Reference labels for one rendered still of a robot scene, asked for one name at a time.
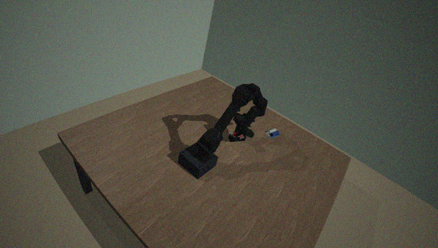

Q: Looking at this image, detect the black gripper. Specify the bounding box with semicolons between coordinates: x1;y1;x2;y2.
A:
235;113;255;138

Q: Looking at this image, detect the black battery holder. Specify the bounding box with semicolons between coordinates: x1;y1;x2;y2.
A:
229;134;246;142

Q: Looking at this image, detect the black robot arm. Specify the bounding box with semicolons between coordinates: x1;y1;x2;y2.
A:
194;83;268;163

